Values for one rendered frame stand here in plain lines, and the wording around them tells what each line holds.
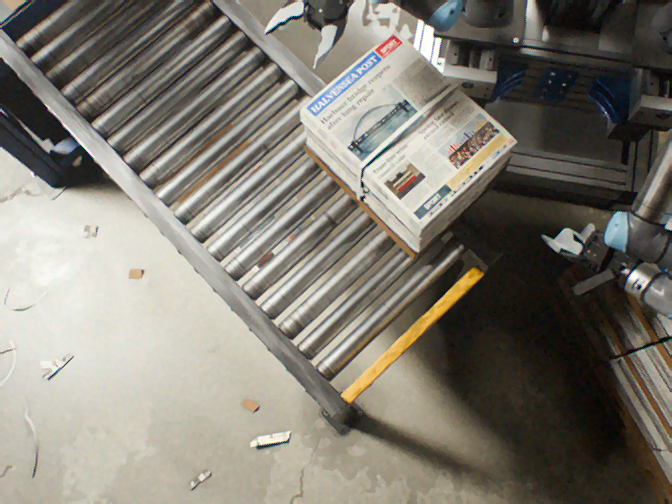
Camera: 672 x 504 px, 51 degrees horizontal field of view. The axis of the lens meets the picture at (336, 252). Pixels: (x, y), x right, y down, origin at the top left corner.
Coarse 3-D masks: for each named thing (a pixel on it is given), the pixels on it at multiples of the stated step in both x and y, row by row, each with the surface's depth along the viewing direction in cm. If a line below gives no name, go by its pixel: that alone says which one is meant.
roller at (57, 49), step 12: (108, 0) 186; (120, 0) 186; (132, 0) 188; (96, 12) 185; (108, 12) 186; (120, 12) 189; (84, 24) 184; (96, 24) 185; (60, 36) 183; (72, 36) 184; (84, 36) 185; (48, 48) 183; (60, 48) 183; (72, 48) 185; (36, 60) 182; (48, 60) 183; (60, 60) 186
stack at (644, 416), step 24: (576, 264) 200; (552, 288) 228; (600, 288) 191; (552, 312) 238; (576, 312) 218; (624, 312) 184; (648, 312) 171; (576, 336) 226; (600, 336) 209; (624, 336) 191; (648, 336) 177; (624, 360) 199; (648, 360) 182; (600, 384) 230; (624, 384) 207; (648, 384) 190; (648, 408) 196; (624, 432) 223; (648, 432) 205; (648, 456) 215; (648, 480) 222
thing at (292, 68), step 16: (224, 0) 184; (240, 16) 183; (256, 32) 181; (272, 48) 180; (288, 64) 178; (304, 80) 177; (464, 224) 166; (464, 240) 165; (480, 240) 165; (464, 256) 171; (480, 256) 164; (496, 256) 163
